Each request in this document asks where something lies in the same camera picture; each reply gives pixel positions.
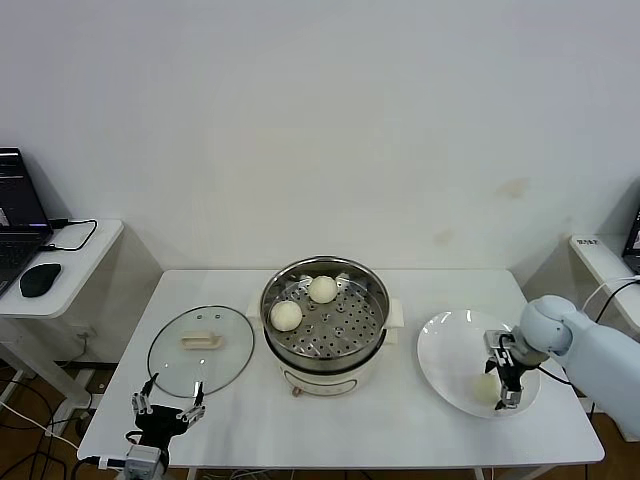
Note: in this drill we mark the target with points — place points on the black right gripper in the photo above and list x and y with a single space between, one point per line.
512 372

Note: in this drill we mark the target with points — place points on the white label sticker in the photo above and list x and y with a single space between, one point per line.
587 243

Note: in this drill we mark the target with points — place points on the black computer mouse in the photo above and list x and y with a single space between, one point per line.
40 279

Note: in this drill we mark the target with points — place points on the cream electric cooking pot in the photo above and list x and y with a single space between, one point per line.
320 382

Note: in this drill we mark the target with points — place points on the white round plate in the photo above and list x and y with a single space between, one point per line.
445 345

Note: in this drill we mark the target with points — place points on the black open laptop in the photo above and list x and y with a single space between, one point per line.
634 245
15 190

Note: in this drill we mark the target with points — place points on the white side table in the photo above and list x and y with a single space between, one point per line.
600 260
80 270

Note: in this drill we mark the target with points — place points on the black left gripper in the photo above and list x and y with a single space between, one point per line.
157 422

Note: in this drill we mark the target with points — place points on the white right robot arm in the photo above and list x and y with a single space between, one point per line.
600 350

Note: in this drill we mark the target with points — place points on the white steamed baozi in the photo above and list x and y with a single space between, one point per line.
322 289
286 315
482 390

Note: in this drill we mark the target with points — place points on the stainless steel steamer basket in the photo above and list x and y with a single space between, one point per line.
372 300

